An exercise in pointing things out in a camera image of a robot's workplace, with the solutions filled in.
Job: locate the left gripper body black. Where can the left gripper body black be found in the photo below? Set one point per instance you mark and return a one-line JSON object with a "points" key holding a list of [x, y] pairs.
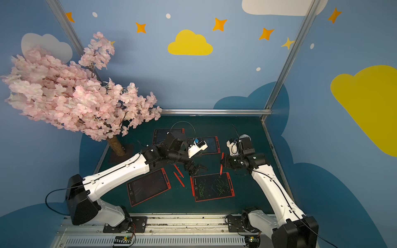
{"points": [[191, 164]]}

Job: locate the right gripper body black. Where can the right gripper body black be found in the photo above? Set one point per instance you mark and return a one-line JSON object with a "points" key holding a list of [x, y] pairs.
{"points": [[233, 162]]}

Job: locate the right circuit board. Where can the right circuit board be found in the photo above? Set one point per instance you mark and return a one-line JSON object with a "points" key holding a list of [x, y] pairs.
{"points": [[252, 242]]}

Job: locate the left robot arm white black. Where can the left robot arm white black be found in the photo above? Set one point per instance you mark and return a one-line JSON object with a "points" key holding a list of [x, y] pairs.
{"points": [[83, 194]]}

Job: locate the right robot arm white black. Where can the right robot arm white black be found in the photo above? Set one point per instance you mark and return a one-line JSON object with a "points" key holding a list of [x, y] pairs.
{"points": [[291, 227]]}

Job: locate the circuit board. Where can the circuit board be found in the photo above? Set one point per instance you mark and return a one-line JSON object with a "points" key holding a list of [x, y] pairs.
{"points": [[122, 242], [252, 242]]}

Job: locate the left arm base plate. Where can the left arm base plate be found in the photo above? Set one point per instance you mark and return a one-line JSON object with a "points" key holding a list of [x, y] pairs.
{"points": [[130, 224]]}

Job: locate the red tablet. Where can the red tablet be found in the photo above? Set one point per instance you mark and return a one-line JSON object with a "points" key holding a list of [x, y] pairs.
{"points": [[148, 186], [213, 145], [160, 134], [212, 186], [138, 150]]}

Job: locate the red stylus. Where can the red stylus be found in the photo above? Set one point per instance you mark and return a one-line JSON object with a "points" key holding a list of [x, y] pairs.
{"points": [[221, 163], [192, 186], [179, 180], [178, 171]]}

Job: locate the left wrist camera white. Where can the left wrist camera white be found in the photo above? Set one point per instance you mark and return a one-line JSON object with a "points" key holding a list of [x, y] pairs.
{"points": [[197, 146]]}

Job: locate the aluminium rail frame front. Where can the aluminium rail frame front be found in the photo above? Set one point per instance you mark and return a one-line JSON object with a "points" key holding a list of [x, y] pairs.
{"points": [[162, 231]]}

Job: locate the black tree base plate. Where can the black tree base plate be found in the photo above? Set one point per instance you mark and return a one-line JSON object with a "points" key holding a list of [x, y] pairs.
{"points": [[115, 159]]}

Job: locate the pink cherry blossom tree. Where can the pink cherry blossom tree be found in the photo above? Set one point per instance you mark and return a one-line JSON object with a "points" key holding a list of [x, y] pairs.
{"points": [[71, 97]]}

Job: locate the aluminium back rail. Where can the aluminium back rail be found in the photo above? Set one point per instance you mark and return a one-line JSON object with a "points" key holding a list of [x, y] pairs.
{"points": [[218, 112]]}

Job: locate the silver tin can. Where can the silver tin can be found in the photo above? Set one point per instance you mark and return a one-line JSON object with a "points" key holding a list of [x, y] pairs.
{"points": [[244, 136]]}

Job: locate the left circuit board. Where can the left circuit board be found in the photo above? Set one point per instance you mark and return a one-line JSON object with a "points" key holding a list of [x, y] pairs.
{"points": [[122, 242]]}

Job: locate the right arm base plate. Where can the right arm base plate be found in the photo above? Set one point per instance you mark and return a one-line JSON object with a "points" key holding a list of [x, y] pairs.
{"points": [[238, 224]]}

